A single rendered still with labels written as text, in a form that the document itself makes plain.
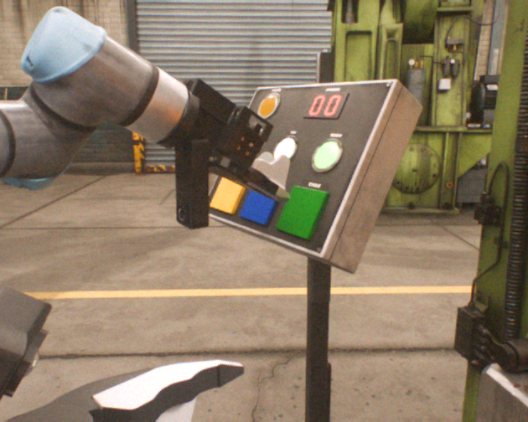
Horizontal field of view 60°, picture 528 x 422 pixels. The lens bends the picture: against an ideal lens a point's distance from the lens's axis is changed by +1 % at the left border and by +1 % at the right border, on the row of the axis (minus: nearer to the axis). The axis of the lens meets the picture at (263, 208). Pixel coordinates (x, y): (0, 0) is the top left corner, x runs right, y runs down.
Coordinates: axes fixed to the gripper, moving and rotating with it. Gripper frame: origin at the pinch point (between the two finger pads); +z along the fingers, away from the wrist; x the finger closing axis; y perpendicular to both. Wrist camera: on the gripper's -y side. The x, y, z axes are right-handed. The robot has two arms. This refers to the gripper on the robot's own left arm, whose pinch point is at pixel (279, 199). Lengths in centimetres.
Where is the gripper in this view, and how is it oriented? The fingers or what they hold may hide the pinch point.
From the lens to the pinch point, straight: 64.6
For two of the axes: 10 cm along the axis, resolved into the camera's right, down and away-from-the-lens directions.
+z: 6.9, 3.7, 6.2
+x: -6.0, -1.7, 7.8
